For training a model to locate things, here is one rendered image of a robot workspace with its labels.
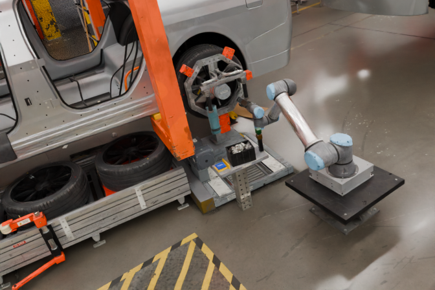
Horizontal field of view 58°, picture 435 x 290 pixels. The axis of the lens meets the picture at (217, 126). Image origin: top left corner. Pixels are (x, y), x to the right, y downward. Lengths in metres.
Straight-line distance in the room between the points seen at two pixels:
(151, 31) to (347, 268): 2.05
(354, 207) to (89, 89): 2.71
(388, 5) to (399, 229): 2.84
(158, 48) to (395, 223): 2.11
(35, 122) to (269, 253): 2.05
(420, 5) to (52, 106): 4.03
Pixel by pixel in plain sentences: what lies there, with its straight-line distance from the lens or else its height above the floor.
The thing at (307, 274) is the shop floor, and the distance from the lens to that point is 2.84.
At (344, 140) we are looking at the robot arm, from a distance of 2.83.
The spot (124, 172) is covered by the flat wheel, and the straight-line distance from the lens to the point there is 3.33.
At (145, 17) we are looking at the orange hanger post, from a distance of 2.76.
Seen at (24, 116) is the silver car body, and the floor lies 1.09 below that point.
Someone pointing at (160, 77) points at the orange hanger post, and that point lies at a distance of 2.87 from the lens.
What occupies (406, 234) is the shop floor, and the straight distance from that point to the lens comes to 3.13.
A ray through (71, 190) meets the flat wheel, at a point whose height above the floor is 0.48.
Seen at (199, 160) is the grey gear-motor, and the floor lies 0.34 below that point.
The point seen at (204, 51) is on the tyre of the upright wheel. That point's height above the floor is 1.17.
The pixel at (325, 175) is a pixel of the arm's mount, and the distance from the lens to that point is 2.95.
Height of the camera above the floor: 2.17
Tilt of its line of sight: 28 degrees down
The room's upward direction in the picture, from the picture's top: 12 degrees counter-clockwise
